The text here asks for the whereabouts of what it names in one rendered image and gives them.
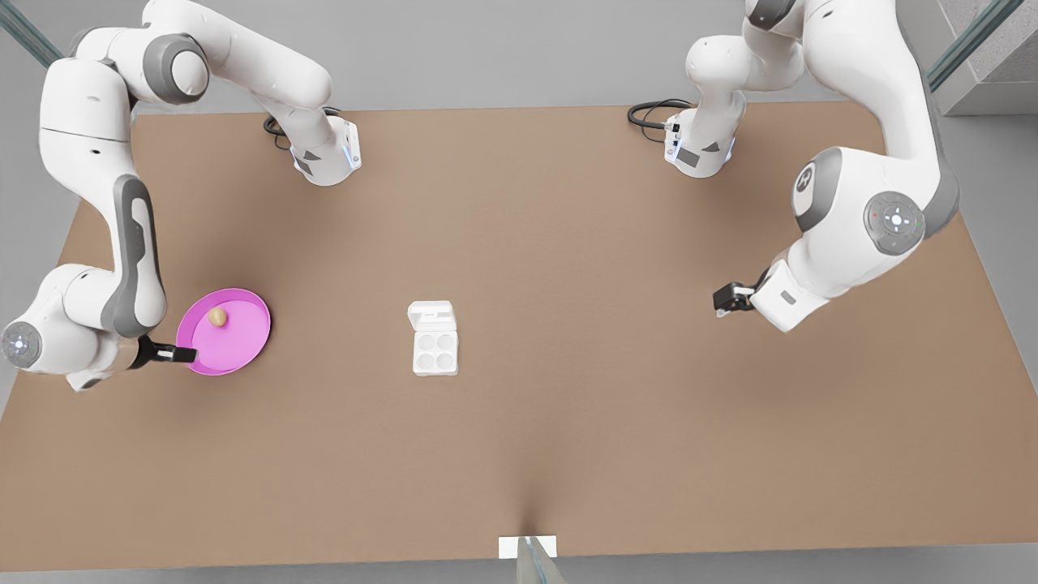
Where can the pink round plate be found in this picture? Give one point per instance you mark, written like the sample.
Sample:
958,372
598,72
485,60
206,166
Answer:
225,332

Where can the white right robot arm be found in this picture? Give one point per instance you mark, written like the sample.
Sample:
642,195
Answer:
97,146

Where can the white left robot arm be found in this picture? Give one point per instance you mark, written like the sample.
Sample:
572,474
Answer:
876,122

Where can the white egg box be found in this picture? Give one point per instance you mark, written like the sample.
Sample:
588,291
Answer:
435,353

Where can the white egg box lid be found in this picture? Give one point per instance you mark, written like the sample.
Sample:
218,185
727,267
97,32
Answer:
431,315

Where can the brown egg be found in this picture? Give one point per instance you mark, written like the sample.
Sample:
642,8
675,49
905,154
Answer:
217,317

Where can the silver frame post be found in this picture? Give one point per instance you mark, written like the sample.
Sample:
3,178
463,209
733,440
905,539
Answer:
32,36
531,560
969,40

